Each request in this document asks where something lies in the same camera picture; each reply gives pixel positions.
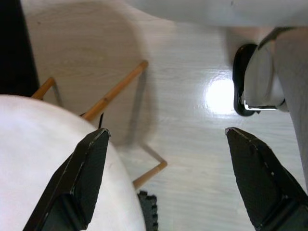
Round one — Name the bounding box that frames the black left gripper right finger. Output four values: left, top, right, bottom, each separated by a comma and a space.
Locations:
224, 127, 308, 231

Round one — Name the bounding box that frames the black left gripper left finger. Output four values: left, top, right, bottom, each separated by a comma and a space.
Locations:
24, 128, 111, 231

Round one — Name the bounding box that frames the white chair seat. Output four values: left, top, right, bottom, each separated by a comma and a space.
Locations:
0, 94, 147, 231

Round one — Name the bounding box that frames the wooden chair leg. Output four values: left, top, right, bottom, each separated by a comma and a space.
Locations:
30, 77, 55, 100
132, 160, 168, 190
81, 60, 149, 122

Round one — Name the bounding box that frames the black foam floor mat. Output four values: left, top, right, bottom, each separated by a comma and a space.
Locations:
136, 190, 161, 231

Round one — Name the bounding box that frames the grey robot left leg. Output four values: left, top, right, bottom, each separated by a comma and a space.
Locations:
258, 26, 308, 193

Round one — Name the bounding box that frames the white black robot left foot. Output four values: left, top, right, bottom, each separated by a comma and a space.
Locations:
232, 43, 288, 118

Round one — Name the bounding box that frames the black cabinet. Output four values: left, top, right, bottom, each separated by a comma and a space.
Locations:
0, 0, 40, 97

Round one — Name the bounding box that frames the white bed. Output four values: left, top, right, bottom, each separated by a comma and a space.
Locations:
124, 0, 308, 27

